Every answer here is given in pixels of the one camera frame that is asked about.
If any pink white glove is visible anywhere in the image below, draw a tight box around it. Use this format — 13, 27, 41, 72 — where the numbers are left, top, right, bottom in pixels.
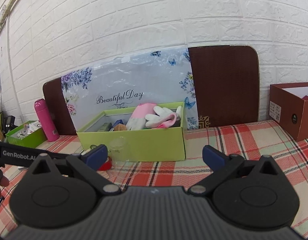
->
126, 103, 156, 131
145, 106, 183, 128

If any green tray box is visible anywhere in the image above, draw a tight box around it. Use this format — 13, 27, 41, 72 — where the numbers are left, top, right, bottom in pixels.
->
6, 121, 47, 148

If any floral plastic bag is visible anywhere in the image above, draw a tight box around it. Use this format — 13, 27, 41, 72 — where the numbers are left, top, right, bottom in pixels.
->
61, 47, 198, 130

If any clear plastic cup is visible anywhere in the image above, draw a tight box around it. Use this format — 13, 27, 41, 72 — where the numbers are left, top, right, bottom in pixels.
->
108, 137, 139, 180

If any golden orange box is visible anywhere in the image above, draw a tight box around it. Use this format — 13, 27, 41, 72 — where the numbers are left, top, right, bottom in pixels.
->
113, 124, 127, 131

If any brown headboard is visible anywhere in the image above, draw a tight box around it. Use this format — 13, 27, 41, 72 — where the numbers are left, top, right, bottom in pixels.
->
43, 45, 260, 135

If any blue box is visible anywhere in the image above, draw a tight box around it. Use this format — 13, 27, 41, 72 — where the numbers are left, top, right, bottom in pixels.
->
113, 119, 124, 127

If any pink thermos bottle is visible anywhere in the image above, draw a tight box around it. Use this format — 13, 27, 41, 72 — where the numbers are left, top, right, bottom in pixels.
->
34, 99, 60, 142

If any dark green box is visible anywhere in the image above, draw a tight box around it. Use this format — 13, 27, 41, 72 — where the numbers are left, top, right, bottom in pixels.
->
98, 122, 113, 132

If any light green storage box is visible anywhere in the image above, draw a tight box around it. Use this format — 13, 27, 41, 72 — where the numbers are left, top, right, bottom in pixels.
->
76, 107, 187, 162

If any plaid bed sheet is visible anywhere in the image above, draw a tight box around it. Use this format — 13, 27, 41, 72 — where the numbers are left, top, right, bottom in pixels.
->
0, 119, 308, 239

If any brown cardboard box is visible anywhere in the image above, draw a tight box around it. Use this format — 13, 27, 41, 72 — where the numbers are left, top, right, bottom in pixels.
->
269, 82, 308, 141

